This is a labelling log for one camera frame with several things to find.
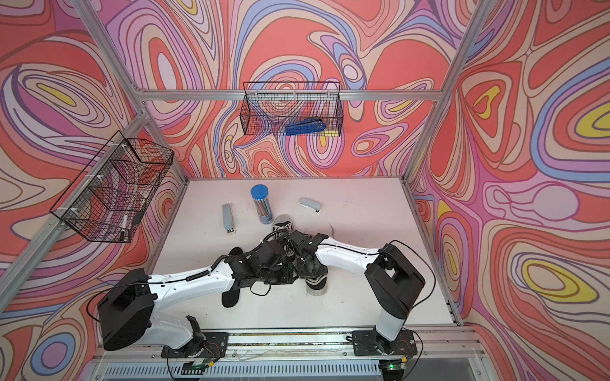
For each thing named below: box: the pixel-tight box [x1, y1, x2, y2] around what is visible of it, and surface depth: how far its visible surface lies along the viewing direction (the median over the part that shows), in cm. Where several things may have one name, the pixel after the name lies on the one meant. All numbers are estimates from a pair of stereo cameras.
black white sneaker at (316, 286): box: [304, 273, 329, 297], surface depth 82 cm
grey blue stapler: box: [300, 197, 322, 215], surface depth 108 cm
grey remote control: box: [222, 203, 236, 236], surface depth 102 cm
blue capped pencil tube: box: [250, 184, 274, 225], surface depth 93 cm
